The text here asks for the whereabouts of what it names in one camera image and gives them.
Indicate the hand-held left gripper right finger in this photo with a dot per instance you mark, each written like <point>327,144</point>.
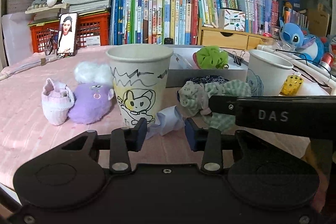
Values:
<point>190,137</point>

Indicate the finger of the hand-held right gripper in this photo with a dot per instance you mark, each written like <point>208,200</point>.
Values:
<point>223,106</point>

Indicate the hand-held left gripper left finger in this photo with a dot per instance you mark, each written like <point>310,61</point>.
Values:
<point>140,134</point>

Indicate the green checked cloth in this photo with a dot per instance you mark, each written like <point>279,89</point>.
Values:
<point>225,87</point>

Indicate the light blue cloth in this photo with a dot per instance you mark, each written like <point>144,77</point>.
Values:
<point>169,119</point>

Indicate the dark blue patterned cloth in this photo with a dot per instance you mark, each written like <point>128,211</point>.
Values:
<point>207,79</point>

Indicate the floral fabric scrunchie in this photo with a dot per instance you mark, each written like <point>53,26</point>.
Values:
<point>190,95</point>

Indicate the green scrunchie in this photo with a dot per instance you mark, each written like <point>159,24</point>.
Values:
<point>211,57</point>

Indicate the silver cardboard box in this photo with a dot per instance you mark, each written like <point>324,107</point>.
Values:
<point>178,78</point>

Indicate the red soft item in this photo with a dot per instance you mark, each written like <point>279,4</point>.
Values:
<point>195,57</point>

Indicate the purple plush toy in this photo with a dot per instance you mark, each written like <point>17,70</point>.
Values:
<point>89,106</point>

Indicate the white fluffy plush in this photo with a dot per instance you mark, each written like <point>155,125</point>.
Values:
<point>89,73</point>

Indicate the yellow dotted item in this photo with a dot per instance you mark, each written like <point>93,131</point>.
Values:
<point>291,85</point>

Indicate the paper cup with blue drawing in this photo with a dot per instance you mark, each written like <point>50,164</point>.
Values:
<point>267,74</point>

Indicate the black binder clip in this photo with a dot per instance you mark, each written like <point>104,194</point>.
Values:
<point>237,59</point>

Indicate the paper cup with cartoon drawing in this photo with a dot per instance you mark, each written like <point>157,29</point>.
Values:
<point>139,77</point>

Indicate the red can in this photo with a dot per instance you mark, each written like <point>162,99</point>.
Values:
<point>327,61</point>

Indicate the wooden drawer organizer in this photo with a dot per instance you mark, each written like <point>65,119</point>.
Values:
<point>210,39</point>

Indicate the blue alien plush toy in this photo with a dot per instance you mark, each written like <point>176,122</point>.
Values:
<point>288,35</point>

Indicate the small black item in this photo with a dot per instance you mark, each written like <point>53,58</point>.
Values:
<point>168,41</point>

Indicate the white pencil print box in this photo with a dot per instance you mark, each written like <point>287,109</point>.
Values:
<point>233,20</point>

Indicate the brown cardboard box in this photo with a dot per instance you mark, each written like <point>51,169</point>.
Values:
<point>317,20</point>

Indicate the row of standing books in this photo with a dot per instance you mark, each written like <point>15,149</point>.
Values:
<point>157,16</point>

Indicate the pink tablecloth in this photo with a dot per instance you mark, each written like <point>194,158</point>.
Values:
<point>26,134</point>

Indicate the red plastic crate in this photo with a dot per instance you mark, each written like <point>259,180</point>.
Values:
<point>92,27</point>

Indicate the smartphone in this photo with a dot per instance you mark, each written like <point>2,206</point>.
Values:
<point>67,32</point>

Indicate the miniature bicycle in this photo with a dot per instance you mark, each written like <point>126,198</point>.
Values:
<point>50,45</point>

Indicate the white panel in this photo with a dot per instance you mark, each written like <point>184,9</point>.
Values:
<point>15,35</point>

